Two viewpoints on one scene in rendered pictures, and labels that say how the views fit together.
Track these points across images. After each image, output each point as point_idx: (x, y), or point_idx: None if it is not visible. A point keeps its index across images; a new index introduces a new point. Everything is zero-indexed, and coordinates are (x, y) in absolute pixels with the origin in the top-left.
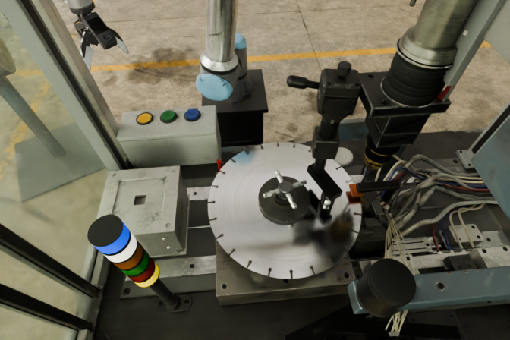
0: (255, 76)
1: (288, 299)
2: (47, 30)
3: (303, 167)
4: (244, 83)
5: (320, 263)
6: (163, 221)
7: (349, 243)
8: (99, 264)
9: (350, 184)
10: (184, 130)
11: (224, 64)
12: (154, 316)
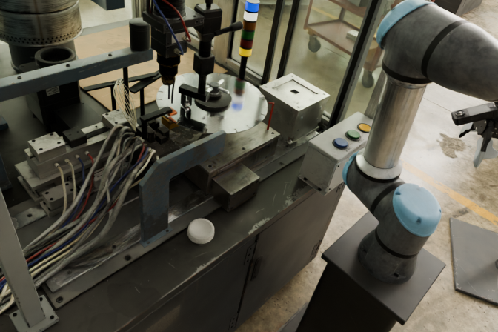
0: (393, 299)
1: None
2: (378, 4)
3: (216, 119)
4: (371, 244)
5: None
6: (270, 87)
7: (159, 93)
8: None
9: (176, 112)
10: (328, 131)
11: (362, 152)
12: None
